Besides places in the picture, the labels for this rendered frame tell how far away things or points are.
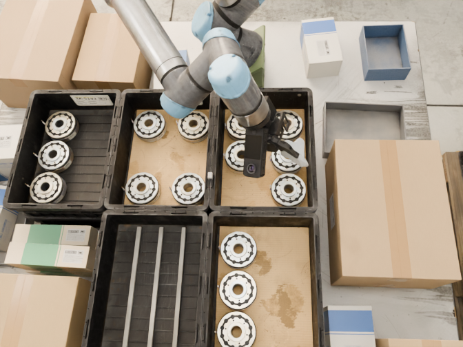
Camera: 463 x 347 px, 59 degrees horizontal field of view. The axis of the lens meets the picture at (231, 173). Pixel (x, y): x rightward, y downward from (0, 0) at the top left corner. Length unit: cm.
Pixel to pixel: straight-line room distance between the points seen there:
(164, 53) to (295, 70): 76
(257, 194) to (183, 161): 26
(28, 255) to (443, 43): 241
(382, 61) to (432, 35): 115
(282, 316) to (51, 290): 63
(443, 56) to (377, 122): 126
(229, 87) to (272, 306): 64
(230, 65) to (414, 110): 96
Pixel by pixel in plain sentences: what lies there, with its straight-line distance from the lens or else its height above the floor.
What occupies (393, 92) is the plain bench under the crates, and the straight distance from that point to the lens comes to 163.
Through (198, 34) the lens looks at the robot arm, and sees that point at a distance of 139.
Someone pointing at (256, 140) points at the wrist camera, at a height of 120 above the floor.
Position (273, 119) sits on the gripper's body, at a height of 118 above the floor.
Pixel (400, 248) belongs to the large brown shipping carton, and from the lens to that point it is 119.
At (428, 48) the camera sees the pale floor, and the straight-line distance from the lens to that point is 275.
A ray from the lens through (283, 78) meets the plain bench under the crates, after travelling 160.
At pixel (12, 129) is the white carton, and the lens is 151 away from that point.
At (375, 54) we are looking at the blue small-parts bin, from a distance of 171.
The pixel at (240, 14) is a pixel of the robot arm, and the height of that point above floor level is 101.
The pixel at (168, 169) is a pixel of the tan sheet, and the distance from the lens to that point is 131.
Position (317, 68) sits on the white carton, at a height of 76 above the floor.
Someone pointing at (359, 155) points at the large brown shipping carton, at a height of 90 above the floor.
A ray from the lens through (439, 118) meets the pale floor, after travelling 250.
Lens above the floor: 200
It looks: 68 degrees down
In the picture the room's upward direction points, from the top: 10 degrees counter-clockwise
